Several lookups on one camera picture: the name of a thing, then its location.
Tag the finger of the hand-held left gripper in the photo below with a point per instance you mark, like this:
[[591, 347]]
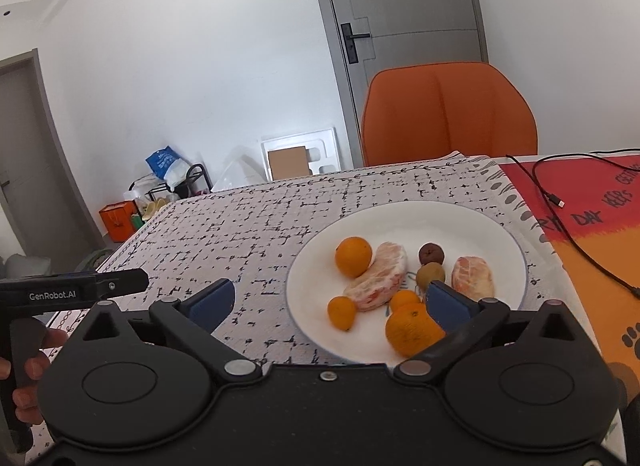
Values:
[[125, 281]]

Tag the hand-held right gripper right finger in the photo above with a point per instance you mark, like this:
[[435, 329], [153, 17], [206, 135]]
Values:
[[445, 307]]

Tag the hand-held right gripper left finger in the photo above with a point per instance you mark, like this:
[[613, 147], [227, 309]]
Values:
[[215, 302]]

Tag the yellow-green round fruit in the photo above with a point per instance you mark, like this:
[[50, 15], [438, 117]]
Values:
[[430, 275]]

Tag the short peeled pomelo segment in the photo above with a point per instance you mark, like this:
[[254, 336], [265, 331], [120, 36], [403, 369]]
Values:
[[472, 277]]

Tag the small round orange kumquat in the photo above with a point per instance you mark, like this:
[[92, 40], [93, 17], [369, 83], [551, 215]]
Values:
[[404, 298]]

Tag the large oval orange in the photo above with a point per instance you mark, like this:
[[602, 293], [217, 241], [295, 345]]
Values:
[[410, 333]]

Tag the dark brown round fruit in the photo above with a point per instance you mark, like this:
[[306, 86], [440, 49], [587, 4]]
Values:
[[431, 253]]

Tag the long peeled pomelo segment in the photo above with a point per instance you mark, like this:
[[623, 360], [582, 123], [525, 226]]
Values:
[[380, 276]]

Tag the white plate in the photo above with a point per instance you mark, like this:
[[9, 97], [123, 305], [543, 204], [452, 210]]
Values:
[[475, 231]]

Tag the small oval orange kumquat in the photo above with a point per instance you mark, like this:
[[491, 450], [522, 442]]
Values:
[[342, 312]]

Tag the round orange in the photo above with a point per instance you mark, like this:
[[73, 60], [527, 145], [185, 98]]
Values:
[[353, 257]]

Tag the person's left hand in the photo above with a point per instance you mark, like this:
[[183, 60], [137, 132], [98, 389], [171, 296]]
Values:
[[55, 338]]

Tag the grey bundle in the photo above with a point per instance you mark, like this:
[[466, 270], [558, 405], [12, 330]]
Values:
[[27, 266]]

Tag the orange storage box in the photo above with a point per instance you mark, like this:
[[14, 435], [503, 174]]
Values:
[[117, 223]]

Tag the black-and-white patterned tablecloth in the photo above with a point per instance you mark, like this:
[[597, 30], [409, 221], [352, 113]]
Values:
[[225, 226]]

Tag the blue plastic bag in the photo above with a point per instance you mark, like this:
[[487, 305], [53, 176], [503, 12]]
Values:
[[165, 163]]

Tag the black metal rack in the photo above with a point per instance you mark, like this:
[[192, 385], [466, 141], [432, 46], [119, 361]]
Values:
[[197, 178]]

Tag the clear plastic bag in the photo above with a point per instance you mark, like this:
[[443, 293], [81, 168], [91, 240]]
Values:
[[237, 170]]

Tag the brown-grey door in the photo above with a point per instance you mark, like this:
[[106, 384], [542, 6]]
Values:
[[35, 155]]

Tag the brown cardboard piece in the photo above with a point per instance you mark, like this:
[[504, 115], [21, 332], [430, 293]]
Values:
[[287, 163]]

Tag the orange printed cloth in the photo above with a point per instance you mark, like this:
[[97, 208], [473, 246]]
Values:
[[600, 256]]

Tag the white foam packaging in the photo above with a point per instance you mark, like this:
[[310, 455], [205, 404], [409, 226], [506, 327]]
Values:
[[322, 145]]

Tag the orange chair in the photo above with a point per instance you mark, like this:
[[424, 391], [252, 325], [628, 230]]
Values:
[[450, 110]]

